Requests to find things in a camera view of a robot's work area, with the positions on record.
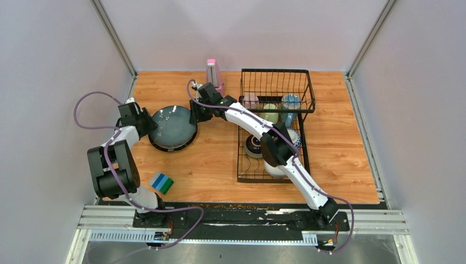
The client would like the black bottom plate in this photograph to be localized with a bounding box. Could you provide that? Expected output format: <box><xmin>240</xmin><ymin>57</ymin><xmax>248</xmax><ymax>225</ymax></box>
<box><xmin>148</xmin><ymin>123</ymin><xmax>198</xmax><ymax>152</ymax></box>

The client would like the white patterned bowl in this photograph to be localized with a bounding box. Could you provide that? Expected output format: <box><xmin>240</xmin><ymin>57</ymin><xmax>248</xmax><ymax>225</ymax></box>
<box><xmin>264</xmin><ymin>161</ymin><xmax>287</xmax><ymax>179</ymax></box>

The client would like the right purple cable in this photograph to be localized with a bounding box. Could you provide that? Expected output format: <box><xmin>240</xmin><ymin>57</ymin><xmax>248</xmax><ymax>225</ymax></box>
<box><xmin>186</xmin><ymin>79</ymin><xmax>355</xmax><ymax>255</ymax></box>

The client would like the black gold patterned bowl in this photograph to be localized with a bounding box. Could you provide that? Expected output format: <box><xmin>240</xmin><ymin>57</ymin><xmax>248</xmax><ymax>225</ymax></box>
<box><xmin>243</xmin><ymin>135</ymin><xmax>263</xmax><ymax>159</ymax></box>

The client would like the blue green striped block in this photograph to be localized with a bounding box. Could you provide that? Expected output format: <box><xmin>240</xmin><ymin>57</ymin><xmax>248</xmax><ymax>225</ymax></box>
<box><xmin>148</xmin><ymin>172</ymin><xmax>174</xmax><ymax>195</ymax></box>

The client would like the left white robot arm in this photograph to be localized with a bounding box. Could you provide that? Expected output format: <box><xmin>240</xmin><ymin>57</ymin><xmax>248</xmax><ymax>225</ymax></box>
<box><xmin>87</xmin><ymin>102</ymin><xmax>168</xmax><ymax>227</ymax></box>

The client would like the pink metronome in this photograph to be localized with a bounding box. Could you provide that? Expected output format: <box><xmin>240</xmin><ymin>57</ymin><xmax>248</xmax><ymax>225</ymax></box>
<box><xmin>206</xmin><ymin>59</ymin><xmax>224</xmax><ymax>96</ymax></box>

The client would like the dark blue floral plate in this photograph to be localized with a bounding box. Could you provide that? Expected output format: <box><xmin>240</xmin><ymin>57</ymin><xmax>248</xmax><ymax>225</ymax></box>
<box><xmin>148</xmin><ymin>106</ymin><xmax>197</xmax><ymax>152</ymax></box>

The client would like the green handled cream mug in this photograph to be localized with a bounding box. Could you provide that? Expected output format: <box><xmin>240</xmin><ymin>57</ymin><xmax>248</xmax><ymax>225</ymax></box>
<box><xmin>260</xmin><ymin>103</ymin><xmax>279</xmax><ymax>123</ymax></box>

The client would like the red patterned bowl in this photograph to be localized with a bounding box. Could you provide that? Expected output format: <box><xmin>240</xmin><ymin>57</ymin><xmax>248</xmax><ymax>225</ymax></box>
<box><xmin>287</xmin><ymin>128</ymin><xmax>301</xmax><ymax>149</ymax></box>

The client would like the black wire dish rack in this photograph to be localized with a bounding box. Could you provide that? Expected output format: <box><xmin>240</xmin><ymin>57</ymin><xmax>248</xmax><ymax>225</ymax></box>
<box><xmin>237</xmin><ymin>69</ymin><xmax>315</xmax><ymax>183</ymax></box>

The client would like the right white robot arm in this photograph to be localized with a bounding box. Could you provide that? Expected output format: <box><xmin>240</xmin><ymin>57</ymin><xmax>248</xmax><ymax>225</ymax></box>
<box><xmin>186</xmin><ymin>80</ymin><xmax>339</xmax><ymax>230</ymax></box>

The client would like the pink mug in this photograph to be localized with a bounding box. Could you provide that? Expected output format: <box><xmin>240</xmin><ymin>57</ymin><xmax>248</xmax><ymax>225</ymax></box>
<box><xmin>242</xmin><ymin>93</ymin><xmax>259</xmax><ymax>111</ymax></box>

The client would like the blue mug yellow inside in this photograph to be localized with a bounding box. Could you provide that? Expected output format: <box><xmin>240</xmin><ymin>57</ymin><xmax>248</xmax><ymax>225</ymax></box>
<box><xmin>280</xmin><ymin>93</ymin><xmax>301</xmax><ymax>128</ymax></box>

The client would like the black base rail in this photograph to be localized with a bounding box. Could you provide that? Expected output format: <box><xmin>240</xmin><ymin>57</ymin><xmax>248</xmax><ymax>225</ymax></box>
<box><xmin>132</xmin><ymin>202</ymin><xmax>351</xmax><ymax>241</ymax></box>

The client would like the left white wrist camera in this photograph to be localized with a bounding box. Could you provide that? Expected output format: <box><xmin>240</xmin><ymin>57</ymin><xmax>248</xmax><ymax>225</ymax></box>
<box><xmin>125</xmin><ymin>97</ymin><xmax>136</xmax><ymax>105</ymax></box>

